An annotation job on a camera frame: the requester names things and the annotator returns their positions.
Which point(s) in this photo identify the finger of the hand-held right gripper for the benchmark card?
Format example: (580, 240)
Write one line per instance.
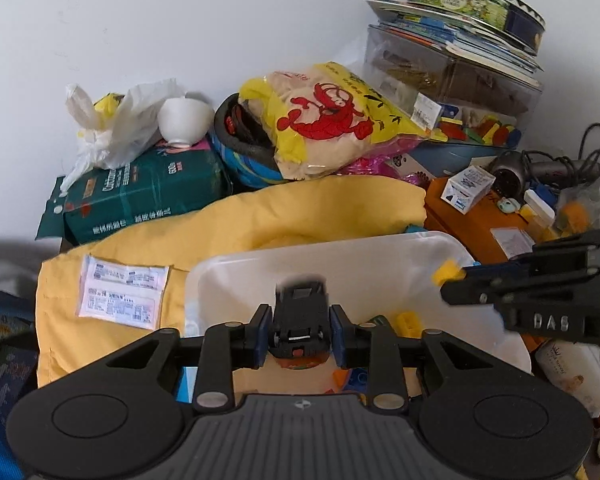
(462, 294)
(480, 271)

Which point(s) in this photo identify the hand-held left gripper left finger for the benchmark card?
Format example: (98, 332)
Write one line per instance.
(262, 334)

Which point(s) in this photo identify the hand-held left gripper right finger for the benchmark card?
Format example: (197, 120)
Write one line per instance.
(337, 336)

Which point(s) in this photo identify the yellow toy brick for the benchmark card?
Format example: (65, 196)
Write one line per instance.
(447, 271)
(409, 325)

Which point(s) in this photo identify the black toy car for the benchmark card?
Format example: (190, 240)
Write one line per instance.
(300, 310)

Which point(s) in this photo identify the white plastic bin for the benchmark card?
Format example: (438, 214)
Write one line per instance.
(380, 270)

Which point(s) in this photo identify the orange box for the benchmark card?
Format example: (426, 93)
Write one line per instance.
(475, 230)

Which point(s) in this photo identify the blue toy brick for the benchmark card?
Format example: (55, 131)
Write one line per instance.
(356, 381)

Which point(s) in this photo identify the white lotion bottle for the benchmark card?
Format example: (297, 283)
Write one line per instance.
(575, 375)

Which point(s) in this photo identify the small white cardboard box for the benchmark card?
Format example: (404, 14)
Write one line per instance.
(467, 187)

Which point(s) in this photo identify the grey hair dryer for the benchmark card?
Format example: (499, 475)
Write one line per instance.
(510, 172)

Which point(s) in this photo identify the yellow blanket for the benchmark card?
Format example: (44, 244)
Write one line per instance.
(280, 210)

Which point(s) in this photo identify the clear plastic bag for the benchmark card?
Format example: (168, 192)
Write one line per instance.
(595, 205)

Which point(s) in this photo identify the tray of colourful blocks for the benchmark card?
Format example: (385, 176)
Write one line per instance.
(480, 130)

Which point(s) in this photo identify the pink foil wrapper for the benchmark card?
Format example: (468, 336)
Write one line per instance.
(365, 167)

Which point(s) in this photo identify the black and blue helmet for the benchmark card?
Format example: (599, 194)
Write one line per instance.
(240, 160)

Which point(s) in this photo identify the dark green package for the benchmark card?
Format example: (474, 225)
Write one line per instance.
(145, 190)

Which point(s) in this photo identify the clear plastic box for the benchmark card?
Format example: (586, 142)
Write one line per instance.
(455, 80)

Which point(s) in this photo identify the yellow bag with red print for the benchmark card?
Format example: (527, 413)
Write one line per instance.
(320, 115)

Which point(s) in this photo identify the stack of books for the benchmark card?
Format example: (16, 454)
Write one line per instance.
(480, 42)

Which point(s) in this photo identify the white bowl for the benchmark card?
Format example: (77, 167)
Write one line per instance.
(182, 117)

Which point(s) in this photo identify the white plastic bag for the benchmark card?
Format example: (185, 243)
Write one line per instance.
(125, 130)

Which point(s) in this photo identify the blue fabric bag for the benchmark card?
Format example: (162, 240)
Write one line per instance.
(0, 360)

